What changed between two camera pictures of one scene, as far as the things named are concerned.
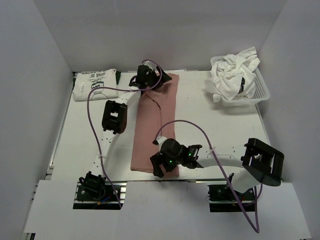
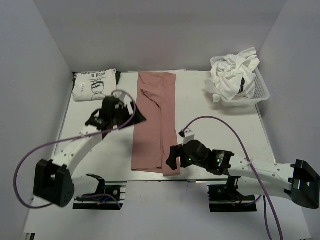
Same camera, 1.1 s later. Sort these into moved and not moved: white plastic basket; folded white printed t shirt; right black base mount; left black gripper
Moved: left black gripper
Not moved: folded white printed t shirt; white plastic basket; right black base mount
